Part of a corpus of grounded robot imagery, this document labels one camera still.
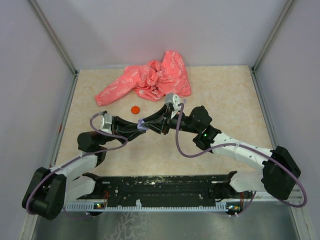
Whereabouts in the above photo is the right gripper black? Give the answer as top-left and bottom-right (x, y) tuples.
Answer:
(142, 104), (200, 136)

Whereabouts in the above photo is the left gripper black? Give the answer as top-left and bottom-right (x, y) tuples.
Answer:
(98, 115), (146, 145)

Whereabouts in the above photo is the purple earbud charging case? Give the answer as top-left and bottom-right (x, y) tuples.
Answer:
(137, 118), (149, 131)

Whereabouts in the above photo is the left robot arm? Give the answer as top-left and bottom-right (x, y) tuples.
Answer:
(22, 111), (147, 220)

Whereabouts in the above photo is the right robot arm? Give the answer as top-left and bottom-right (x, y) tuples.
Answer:
(138, 103), (301, 201)

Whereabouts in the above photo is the orange earbud charging case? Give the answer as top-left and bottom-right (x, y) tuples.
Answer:
(131, 105), (140, 115)

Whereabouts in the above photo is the pink printed cloth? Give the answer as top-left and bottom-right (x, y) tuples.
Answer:
(94, 50), (192, 107)

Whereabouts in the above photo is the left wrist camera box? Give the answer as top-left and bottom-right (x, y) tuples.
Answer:
(100, 113), (113, 134)

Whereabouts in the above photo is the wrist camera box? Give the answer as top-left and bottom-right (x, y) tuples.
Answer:
(100, 113), (113, 134)
(164, 93), (181, 111)

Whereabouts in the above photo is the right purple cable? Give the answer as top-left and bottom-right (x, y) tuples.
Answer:
(175, 102), (308, 218)

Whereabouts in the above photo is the purple cable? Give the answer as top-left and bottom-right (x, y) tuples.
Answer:
(175, 102), (308, 218)
(26, 112), (129, 220)

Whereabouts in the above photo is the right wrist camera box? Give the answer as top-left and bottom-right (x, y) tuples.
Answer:
(164, 93), (181, 111)

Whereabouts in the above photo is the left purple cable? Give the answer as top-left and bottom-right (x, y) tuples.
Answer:
(26, 112), (129, 220)

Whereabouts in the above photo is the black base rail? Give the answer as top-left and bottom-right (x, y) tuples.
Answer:
(80, 171), (240, 208)

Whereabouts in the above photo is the white slotted cable duct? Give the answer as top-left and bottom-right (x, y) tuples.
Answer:
(65, 200), (228, 212)

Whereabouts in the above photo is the right aluminium frame post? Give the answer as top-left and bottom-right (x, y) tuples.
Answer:
(251, 0), (296, 72)

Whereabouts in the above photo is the aluminium frame post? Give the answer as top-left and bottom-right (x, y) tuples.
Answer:
(27, 0), (79, 76)
(251, 0), (296, 72)

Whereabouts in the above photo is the left aluminium frame post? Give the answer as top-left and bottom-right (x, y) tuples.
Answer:
(27, 0), (79, 76)

